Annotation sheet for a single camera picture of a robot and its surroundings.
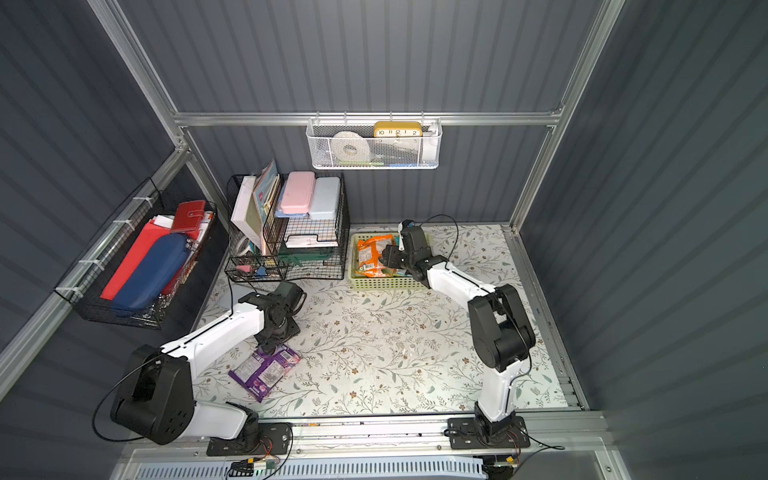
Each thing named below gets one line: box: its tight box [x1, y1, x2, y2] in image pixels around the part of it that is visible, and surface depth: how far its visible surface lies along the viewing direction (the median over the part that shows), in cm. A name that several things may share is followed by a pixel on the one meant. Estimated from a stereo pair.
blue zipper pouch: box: [112, 233, 190, 314], surface depth 69 cm
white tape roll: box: [331, 130, 370, 161], surface depth 86 cm
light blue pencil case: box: [309, 176, 341, 219], surface depth 98 cm
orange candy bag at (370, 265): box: [356, 246, 397, 278], surface depth 102 cm
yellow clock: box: [374, 121, 423, 138], surface depth 89 cm
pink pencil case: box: [281, 171, 316, 214], surface depth 98 cm
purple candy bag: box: [228, 344, 301, 403], surface depth 84 cm
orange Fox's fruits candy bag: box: [356, 234, 395, 273], surface depth 105 cm
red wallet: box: [171, 200, 206, 241], surface depth 80 cm
